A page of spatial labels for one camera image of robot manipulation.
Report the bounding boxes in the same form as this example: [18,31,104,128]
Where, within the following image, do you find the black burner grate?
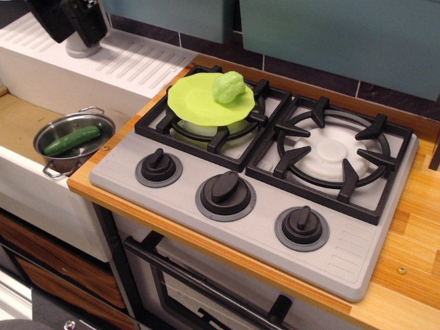
[135,65,293,171]
[246,96,419,225]

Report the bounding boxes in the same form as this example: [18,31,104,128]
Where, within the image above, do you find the black middle stove knob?
[195,170,256,222]

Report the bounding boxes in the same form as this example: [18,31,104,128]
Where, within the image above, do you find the light green toy cauliflower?
[212,71,246,104]

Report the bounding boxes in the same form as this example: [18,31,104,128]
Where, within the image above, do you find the black oven door handle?
[124,236,292,329]

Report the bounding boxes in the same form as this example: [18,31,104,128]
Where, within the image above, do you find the black right stove knob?
[274,206,330,252]

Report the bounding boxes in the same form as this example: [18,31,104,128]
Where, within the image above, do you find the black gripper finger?
[27,0,75,43]
[67,0,107,47]

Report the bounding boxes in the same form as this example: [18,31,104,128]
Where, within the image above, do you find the small stainless steel pot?
[33,106,116,178]

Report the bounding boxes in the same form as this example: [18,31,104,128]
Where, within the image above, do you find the toy oven door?
[116,219,353,329]

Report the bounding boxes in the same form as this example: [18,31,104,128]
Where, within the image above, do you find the black right burner grate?
[246,96,419,225]

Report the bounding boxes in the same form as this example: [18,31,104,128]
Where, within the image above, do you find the grey toy faucet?
[65,32,107,58]

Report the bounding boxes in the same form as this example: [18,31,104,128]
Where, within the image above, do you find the grey toy stove top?
[89,124,399,301]

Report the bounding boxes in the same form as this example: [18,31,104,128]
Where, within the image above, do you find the dark green toy pickle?
[43,126,100,156]

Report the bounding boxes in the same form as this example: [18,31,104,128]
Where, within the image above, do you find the white toy sink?
[1,4,196,262]

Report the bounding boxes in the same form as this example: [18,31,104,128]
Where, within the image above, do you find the black stove knob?
[195,170,256,222]
[135,148,183,188]
[274,206,330,252]

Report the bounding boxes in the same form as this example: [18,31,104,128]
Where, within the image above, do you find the lime green plastic plate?
[167,73,256,127]

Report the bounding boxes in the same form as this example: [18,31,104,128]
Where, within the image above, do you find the black left stove knob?
[135,148,183,188]

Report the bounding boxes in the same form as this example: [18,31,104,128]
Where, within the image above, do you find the black left burner grate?
[135,65,293,171]

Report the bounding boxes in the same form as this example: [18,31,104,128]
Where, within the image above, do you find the wooden drawer fronts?
[1,210,137,329]

